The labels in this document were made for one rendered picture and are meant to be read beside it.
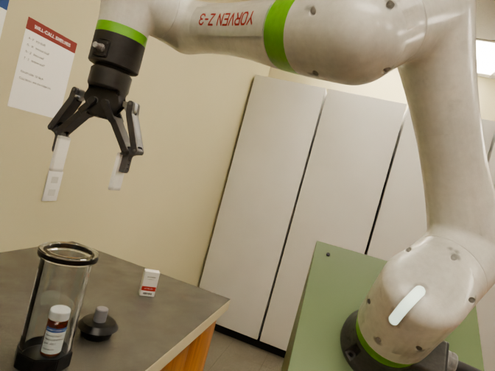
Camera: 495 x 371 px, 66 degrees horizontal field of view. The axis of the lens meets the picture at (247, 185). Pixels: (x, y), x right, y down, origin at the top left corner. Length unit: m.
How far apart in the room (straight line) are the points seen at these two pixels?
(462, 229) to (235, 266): 2.68
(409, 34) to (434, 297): 0.36
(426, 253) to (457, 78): 0.27
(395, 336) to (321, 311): 0.21
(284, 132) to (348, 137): 0.50
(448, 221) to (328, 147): 2.43
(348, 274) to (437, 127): 0.39
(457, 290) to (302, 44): 0.41
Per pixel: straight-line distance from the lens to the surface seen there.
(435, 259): 0.66
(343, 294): 0.87
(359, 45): 0.49
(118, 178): 0.75
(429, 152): 0.68
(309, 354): 0.79
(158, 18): 0.79
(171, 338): 1.06
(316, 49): 0.51
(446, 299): 0.63
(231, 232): 3.23
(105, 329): 0.97
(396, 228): 3.09
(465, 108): 0.66
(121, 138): 0.74
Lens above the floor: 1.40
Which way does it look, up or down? 2 degrees down
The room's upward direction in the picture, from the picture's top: 15 degrees clockwise
